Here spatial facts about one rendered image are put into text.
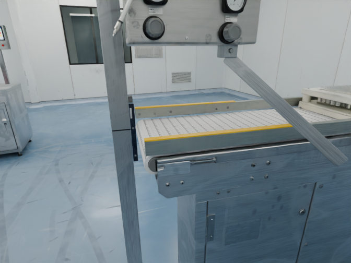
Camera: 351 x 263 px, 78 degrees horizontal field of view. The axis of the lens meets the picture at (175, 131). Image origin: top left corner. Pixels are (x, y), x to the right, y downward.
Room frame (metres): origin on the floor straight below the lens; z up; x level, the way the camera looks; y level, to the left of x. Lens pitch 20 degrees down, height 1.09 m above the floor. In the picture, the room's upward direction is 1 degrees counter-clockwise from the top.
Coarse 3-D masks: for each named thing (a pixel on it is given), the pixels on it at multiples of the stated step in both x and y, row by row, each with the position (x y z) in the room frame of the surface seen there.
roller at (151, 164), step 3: (150, 159) 0.41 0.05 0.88; (153, 159) 0.40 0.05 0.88; (156, 159) 0.41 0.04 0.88; (150, 162) 0.40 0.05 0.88; (153, 162) 0.40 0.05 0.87; (156, 162) 0.40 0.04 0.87; (150, 165) 0.40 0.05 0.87; (153, 165) 0.40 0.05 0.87; (156, 165) 0.40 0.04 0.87; (150, 168) 0.40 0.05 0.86; (153, 168) 0.40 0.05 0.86; (156, 168) 0.40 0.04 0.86; (153, 171) 0.40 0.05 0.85; (156, 171) 0.41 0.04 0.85
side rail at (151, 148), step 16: (288, 128) 0.47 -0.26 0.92; (320, 128) 0.49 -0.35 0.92; (336, 128) 0.50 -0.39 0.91; (144, 144) 0.40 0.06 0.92; (160, 144) 0.40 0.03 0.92; (176, 144) 0.40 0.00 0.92; (192, 144) 0.41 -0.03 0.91; (208, 144) 0.42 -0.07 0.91; (224, 144) 0.43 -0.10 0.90; (240, 144) 0.44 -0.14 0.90
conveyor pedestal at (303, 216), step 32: (256, 192) 0.50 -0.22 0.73; (288, 192) 0.54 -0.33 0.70; (320, 192) 0.57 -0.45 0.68; (192, 224) 0.48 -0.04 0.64; (224, 224) 0.49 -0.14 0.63; (256, 224) 0.52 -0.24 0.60; (288, 224) 0.54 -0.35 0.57; (320, 224) 0.57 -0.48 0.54; (192, 256) 0.48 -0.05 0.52; (224, 256) 0.49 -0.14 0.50; (256, 256) 0.52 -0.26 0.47; (288, 256) 0.55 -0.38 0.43; (320, 256) 0.59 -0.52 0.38
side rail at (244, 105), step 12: (312, 96) 0.81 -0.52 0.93; (156, 108) 0.67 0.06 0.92; (168, 108) 0.68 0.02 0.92; (180, 108) 0.69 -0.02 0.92; (192, 108) 0.70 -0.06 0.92; (204, 108) 0.71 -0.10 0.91; (228, 108) 0.73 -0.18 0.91; (240, 108) 0.74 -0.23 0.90; (252, 108) 0.75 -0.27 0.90; (264, 108) 0.76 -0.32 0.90
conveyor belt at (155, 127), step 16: (240, 112) 0.73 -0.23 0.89; (256, 112) 0.72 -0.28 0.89; (272, 112) 0.72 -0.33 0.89; (304, 112) 0.72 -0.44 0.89; (144, 128) 0.57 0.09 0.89; (160, 128) 0.57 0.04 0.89; (176, 128) 0.57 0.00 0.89; (192, 128) 0.56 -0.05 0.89; (208, 128) 0.56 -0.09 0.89; (224, 128) 0.56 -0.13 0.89; (256, 144) 0.47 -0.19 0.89; (144, 160) 0.41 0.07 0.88
